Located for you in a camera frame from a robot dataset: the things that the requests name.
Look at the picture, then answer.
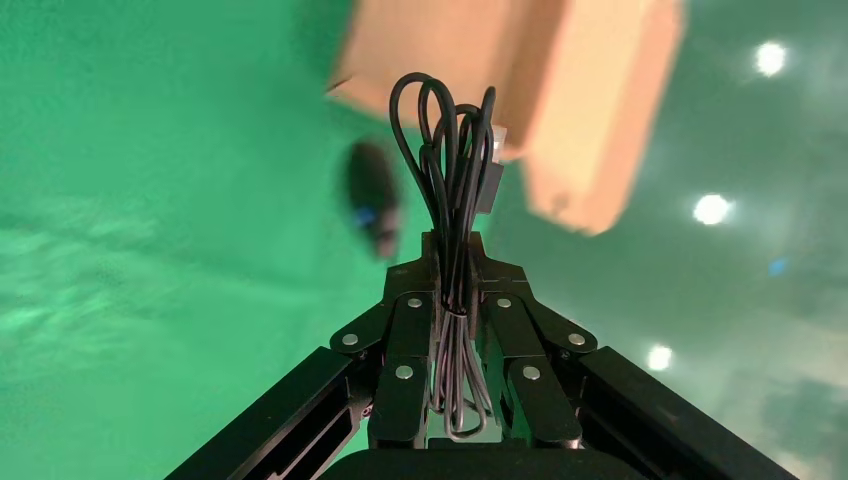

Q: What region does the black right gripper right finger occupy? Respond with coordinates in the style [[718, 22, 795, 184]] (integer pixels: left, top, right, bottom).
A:
[[463, 231, 796, 480]]

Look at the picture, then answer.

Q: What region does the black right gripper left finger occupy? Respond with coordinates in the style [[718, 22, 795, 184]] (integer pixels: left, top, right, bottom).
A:
[[165, 231, 440, 480]]

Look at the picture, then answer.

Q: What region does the black wired computer mouse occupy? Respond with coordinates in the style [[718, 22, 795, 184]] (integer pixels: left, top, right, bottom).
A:
[[344, 71, 508, 442]]

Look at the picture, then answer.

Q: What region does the open brown cardboard box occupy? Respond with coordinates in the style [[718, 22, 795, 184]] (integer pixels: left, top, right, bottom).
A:
[[325, 0, 687, 237]]

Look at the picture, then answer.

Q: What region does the green table cloth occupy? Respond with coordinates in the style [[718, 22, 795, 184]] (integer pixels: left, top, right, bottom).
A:
[[0, 0, 531, 480]]

